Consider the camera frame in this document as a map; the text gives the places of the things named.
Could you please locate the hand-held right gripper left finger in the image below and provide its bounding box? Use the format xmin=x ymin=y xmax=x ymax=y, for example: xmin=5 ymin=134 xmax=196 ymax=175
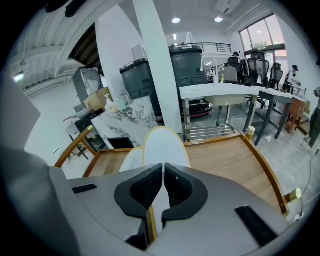
xmin=66 ymin=162 xmax=165 ymax=243

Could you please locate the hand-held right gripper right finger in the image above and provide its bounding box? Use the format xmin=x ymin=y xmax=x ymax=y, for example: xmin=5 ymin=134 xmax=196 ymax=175
xmin=149 ymin=162 xmax=289 ymax=249

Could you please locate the white insole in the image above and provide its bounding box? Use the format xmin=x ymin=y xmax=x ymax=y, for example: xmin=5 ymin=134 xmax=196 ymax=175
xmin=142 ymin=126 xmax=192 ymax=234

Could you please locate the wooden shoe rack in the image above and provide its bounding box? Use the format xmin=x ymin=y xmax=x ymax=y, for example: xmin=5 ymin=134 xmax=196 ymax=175
xmin=54 ymin=124 xmax=303 ymax=241

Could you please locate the black metal table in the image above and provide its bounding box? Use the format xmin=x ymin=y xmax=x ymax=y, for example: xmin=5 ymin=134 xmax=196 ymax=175
xmin=65 ymin=112 xmax=106 ymax=161

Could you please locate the marble pattern cabinet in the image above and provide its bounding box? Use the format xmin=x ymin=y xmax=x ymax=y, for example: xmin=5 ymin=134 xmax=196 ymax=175
xmin=91 ymin=96 xmax=160 ymax=151

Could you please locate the brown cardboard box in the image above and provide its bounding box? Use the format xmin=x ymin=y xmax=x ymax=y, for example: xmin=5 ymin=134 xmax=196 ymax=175
xmin=83 ymin=86 xmax=113 ymax=112

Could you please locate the grey glass door cabinet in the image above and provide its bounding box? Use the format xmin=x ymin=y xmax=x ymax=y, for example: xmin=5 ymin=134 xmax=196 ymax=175
xmin=72 ymin=66 xmax=105 ymax=105

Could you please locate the dark grey boxy machine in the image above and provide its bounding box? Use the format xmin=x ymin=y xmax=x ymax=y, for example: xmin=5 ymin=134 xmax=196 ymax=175
xmin=119 ymin=57 xmax=162 ymax=117

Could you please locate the wooden bench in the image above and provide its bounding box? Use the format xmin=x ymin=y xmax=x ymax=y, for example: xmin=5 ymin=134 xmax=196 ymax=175
xmin=284 ymin=96 xmax=311 ymax=135

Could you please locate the grey office chair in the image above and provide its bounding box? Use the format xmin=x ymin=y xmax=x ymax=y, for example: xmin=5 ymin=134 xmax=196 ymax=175
xmin=221 ymin=66 xmax=239 ymax=85

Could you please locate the black mesh office chair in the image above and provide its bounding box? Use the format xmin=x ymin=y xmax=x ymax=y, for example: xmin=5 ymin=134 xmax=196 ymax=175
xmin=225 ymin=56 xmax=249 ymax=85
xmin=268 ymin=62 xmax=285 ymax=91
xmin=246 ymin=50 xmax=271 ymax=88

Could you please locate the dark grey round machine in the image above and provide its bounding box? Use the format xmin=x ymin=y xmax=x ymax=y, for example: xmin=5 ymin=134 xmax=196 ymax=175
xmin=168 ymin=45 xmax=213 ymax=118

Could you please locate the brown wooden staircase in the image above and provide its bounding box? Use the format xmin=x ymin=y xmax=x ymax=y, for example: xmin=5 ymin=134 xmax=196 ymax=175
xmin=67 ymin=23 xmax=103 ymax=76

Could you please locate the white countertop appliance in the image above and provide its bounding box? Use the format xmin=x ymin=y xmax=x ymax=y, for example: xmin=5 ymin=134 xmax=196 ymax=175
xmin=131 ymin=43 xmax=148 ymax=62

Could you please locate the black mezzanine railing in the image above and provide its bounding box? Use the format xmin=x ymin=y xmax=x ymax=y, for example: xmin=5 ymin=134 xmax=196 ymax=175
xmin=168 ymin=42 xmax=232 ymax=54

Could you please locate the large window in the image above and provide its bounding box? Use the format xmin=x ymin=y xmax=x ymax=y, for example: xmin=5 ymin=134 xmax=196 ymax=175
xmin=238 ymin=13 xmax=288 ymax=61

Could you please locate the black cap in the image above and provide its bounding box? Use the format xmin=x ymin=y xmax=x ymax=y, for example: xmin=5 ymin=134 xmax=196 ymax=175
xmin=45 ymin=0 xmax=66 ymax=13

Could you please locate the black floor cable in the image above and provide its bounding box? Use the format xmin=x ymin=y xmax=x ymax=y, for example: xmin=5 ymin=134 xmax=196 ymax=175
xmin=299 ymin=147 xmax=320 ymax=216

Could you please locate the white desk with dark frame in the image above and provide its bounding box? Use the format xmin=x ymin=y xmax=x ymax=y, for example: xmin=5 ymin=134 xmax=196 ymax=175
xmin=246 ymin=85 xmax=294 ymax=147

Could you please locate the black head camera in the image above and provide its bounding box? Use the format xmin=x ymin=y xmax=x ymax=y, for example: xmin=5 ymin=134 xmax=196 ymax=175
xmin=64 ymin=0 xmax=84 ymax=18

